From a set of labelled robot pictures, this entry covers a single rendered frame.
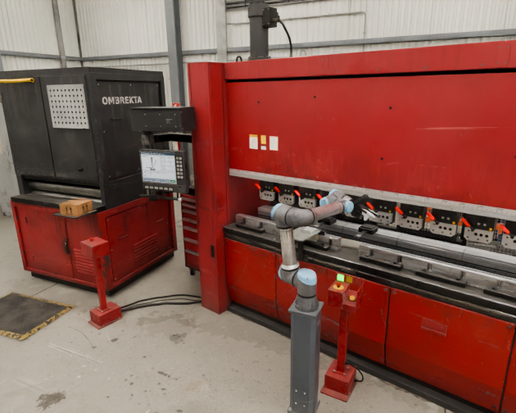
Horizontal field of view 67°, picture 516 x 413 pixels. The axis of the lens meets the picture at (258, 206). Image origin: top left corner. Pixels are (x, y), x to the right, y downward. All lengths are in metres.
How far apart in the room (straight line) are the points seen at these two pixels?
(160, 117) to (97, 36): 6.89
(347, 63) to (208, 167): 1.43
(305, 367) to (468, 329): 1.03
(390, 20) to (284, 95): 4.37
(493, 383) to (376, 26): 5.68
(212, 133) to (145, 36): 6.10
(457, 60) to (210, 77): 1.80
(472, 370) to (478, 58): 1.87
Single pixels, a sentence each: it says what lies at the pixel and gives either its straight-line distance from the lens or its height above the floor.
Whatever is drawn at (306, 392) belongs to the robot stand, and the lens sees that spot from 2.77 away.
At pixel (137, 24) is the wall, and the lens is 9.39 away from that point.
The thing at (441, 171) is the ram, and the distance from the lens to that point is 2.63.
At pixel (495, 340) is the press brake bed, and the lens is 2.80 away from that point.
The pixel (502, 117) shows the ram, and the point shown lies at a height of 1.91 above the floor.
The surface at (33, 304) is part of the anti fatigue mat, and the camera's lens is 4.67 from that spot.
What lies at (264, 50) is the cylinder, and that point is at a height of 2.38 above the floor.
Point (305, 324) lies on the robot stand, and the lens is 2.48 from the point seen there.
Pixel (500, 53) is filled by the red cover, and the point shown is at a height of 2.24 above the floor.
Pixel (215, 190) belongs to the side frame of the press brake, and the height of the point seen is 1.23.
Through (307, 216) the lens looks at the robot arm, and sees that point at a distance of 2.21.
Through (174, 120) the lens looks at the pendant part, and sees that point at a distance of 3.30.
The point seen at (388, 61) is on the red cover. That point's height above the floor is 2.23.
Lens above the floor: 2.06
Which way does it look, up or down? 16 degrees down
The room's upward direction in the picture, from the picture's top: 1 degrees counter-clockwise
